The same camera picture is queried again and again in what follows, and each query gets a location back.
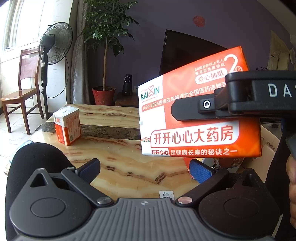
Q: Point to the dark wooden tv cabinet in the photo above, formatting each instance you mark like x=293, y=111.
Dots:
x=127, y=101

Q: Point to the potted green tree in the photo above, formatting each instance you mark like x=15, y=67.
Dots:
x=106, y=21

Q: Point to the grey curtain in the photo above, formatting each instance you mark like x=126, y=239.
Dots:
x=79, y=72

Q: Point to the black television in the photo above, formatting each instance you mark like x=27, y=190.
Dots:
x=180, y=49

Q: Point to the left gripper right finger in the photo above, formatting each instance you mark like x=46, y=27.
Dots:
x=208, y=178

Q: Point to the brown wooden chair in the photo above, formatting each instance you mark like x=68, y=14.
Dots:
x=29, y=66

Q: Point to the orange white medicine box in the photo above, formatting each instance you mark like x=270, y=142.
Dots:
x=67, y=125

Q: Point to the red round wall sticker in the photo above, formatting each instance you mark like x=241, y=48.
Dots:
x=199, y=21

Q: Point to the black standing fan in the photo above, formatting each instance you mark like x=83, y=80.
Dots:
x=53, y=47

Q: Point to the orange white tissue pack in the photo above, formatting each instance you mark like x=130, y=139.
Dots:
x=157, y=96

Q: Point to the apple printed cardboard box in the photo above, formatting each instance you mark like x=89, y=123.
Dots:
x=269, y=144

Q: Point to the person's hand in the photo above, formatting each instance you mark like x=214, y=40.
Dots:
x=291, y=172

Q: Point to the black speaker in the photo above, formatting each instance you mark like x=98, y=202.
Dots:
x=127, y=85

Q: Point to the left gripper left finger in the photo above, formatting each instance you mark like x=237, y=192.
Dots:
x=79, y=180

